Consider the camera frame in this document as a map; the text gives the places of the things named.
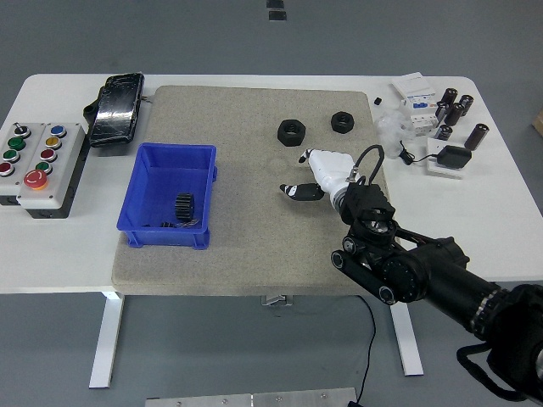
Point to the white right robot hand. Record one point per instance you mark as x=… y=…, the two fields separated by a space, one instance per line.
x=331 y=167

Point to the large black hex nut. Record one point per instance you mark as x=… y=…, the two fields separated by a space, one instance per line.
x=285 y=137

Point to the large black gear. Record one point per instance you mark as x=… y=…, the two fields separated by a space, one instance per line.
x=183 y=207

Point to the small black gear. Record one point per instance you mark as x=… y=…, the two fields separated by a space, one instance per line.
x=166 y=224

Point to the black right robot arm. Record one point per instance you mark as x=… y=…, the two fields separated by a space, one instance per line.
x=424 y=271

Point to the small black hex nut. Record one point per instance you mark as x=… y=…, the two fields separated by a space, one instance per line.
x=337 y=126

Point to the blue plastic box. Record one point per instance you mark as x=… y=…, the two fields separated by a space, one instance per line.
x=161 y=178

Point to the black button box base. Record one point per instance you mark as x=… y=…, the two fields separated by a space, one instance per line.
x=76 y=186

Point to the grey emergency-stop button box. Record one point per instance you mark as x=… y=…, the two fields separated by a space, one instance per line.
x=55 y=174

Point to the crumpled clear plastic bag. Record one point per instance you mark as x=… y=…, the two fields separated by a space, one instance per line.
x=390 y=127

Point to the white circuit breaker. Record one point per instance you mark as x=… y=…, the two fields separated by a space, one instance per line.
x=422 y=120

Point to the black cylindrical capacitor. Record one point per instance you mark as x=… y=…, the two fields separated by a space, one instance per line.
x=442 y=111
x=476 y=136
x=449 y=96
x=466 y=104
x=444 y=133
x=455 y=114

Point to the grey-brown felt mat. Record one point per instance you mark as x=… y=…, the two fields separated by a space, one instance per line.
x=246 y=254

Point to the black power adapter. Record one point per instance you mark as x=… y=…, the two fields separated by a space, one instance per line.
x=454 y=157

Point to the small metal pins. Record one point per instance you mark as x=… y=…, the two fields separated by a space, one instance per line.
x=188 y=222

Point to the black floor socket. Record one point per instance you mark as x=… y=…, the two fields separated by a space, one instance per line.
x=278 y=15
x=275 y=3

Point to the white table leg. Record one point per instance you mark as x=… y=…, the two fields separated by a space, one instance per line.
x=106 y=339
x=407 y=339

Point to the brown cardboard piece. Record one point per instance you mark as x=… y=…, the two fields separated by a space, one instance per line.
x=539 y=120

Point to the black wrapped device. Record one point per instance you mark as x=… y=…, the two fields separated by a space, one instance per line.
x=114 y=112

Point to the silver metal plate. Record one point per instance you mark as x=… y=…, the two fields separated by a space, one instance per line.
x=254 y=399

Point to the grey under-table bracket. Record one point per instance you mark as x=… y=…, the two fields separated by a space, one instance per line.
x=278 y=300

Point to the grey selector-switch button box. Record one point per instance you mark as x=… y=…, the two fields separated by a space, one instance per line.
x=23 y=165

